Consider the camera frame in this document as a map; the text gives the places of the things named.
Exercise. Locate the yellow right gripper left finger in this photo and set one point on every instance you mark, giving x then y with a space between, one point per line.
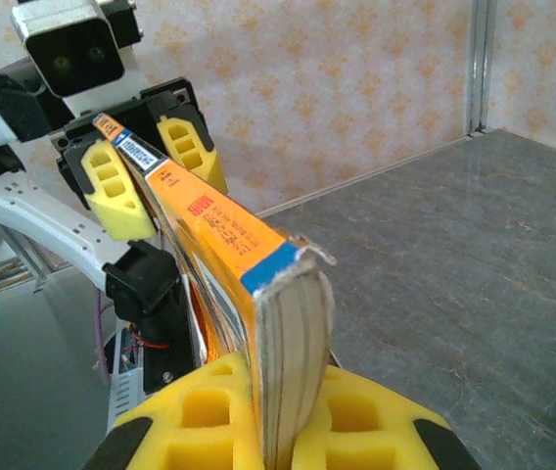
195 421

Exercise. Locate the aluminium frame side rail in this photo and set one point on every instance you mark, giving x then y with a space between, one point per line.
366 171

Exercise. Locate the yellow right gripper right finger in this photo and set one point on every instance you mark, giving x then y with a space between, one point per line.
371 426

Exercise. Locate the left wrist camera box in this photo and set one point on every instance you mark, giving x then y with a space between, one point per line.
72 54

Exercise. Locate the aluminium frame corner post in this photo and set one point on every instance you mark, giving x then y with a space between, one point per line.
481 63

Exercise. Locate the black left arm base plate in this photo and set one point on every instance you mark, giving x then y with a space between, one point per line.
168 372

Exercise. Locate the orange blue photo-cover book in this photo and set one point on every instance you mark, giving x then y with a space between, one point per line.
239 254

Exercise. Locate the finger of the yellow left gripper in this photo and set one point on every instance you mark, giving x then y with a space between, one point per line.
111 196
195 156

